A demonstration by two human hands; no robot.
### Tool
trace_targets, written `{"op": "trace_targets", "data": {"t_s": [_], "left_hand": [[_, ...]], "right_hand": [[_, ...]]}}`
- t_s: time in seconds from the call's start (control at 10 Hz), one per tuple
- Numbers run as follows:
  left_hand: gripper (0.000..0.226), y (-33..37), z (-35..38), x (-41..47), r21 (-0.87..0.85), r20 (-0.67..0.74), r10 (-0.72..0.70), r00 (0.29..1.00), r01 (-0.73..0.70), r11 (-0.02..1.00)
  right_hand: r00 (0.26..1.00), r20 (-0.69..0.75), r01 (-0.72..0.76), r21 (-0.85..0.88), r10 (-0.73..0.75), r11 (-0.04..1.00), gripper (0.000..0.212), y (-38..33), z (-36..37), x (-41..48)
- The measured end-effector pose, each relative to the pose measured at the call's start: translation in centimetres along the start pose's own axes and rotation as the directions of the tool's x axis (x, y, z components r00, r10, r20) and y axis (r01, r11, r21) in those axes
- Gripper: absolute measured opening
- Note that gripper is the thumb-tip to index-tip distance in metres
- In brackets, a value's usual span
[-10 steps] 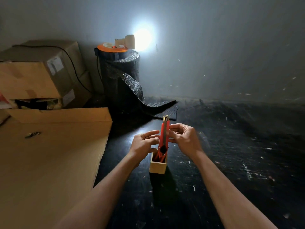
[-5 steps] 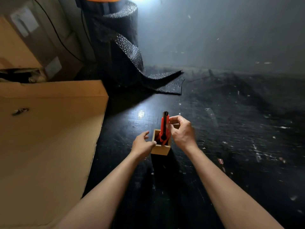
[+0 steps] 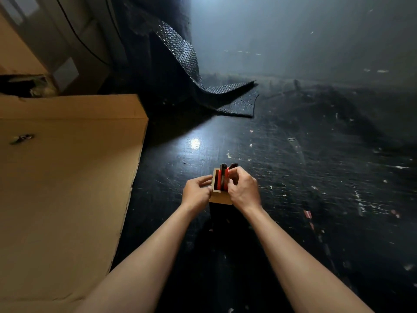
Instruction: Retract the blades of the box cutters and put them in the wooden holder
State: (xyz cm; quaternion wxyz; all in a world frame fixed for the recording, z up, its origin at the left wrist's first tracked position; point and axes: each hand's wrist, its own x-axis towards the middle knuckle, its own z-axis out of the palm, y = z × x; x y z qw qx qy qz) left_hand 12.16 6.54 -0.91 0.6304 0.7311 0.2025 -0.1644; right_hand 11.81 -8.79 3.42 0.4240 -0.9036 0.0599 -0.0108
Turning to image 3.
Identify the person's left forearm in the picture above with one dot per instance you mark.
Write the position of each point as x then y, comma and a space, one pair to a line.
153, 262

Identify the white label sticker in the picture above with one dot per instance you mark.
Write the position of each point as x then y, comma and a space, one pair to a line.
66, 74

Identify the small brown cardboard box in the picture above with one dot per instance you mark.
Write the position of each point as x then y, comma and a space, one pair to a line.
220, 198

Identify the person's right hand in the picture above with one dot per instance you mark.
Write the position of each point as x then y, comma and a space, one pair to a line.
245, 191

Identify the person's right forearm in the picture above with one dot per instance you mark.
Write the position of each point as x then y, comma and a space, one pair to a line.
295, 262

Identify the person's right fingers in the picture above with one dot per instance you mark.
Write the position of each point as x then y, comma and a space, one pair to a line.
235, 175

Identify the person's left fingers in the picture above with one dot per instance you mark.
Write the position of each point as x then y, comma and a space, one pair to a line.
202, 181

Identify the crumpled clear plastic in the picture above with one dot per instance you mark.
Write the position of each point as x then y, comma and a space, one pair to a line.
40, 87

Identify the large flat cardboard sheet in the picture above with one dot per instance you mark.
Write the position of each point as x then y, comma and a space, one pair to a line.
65, 198

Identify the big brown cardboard box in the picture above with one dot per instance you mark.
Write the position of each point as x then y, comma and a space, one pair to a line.
35, 42

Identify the black bubble wrap sheet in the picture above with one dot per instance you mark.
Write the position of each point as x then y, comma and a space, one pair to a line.
182, 55

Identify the person's left hand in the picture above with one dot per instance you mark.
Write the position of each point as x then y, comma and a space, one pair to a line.
194, 196

